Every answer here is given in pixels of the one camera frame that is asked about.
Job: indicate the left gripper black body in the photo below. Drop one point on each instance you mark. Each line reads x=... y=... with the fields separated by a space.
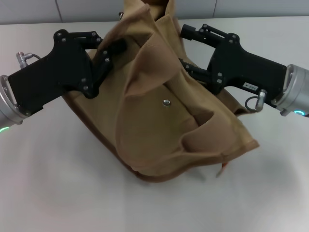
x=60 y=75

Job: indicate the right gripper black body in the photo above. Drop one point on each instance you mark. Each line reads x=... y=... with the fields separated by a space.
x=236 y=67

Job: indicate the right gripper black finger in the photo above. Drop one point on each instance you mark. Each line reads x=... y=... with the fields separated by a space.
x=207 y=77
x=212 y=36

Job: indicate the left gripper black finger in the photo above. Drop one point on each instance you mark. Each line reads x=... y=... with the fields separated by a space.
x=74 y=36
x=101 y=70

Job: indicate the khaki canvas food bag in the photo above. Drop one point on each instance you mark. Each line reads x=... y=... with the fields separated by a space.
x=159 y=120

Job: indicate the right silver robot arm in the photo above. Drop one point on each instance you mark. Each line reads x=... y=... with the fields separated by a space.
x=297 y=89

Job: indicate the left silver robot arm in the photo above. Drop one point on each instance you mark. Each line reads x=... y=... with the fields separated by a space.
x=7 y=106

